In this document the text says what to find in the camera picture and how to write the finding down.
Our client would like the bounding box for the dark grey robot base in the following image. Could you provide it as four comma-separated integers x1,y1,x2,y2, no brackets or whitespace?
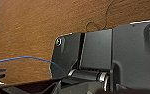
49,19,150,94

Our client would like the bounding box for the round silver base bolt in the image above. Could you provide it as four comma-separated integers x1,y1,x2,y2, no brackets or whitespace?
55,38,63,47

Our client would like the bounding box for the thin blue cable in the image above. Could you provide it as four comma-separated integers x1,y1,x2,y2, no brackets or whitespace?
0,55,67,76

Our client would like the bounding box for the thin black floor cable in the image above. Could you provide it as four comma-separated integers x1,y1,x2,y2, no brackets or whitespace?
85,0,116,33

